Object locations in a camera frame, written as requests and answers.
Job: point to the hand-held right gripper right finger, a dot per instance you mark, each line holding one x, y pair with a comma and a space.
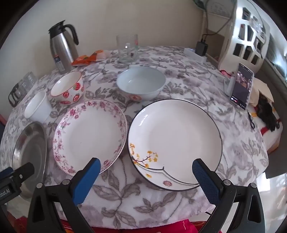
206, 179

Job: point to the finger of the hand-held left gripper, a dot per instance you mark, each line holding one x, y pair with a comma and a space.
24, 169
5, 172

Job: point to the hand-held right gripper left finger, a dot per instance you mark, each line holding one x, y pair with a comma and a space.
87, 181

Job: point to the stainless steel basin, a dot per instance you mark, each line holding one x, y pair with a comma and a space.
30, 152

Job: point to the pink floral plate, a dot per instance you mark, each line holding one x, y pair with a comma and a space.
89, 134

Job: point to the black-rimmed yellow flower plate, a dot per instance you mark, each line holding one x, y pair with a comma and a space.
174, 139

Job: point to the white square bowl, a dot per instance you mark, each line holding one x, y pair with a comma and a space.
38, 107

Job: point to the strawberry print bowl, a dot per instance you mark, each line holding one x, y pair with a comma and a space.
67, 86

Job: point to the red cloth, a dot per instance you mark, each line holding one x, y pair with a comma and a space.
134, 229

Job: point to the small clear glass cup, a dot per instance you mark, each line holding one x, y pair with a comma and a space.
25, 87
30, 78

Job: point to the dark cloth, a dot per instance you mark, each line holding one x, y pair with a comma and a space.
268, 112

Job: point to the white phone stand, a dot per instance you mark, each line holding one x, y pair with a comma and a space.
228, 85

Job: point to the smartphone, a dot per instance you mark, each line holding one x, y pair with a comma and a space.
242, 87

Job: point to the beige paper bag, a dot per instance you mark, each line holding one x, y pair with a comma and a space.
260, 86

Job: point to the orange snack packet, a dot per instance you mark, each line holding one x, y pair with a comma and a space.
81, 60
97, 55

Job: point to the stainless steel thermos jug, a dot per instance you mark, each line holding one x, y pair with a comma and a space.
62, 49

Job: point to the white power strip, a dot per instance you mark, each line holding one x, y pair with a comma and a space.
190, 53

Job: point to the black charger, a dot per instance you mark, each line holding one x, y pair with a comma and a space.
201, 48

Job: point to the clear glass mug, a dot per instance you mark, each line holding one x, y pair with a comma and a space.
126, 52

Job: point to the white lattice plastic rack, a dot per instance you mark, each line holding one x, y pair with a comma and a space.
231, 44

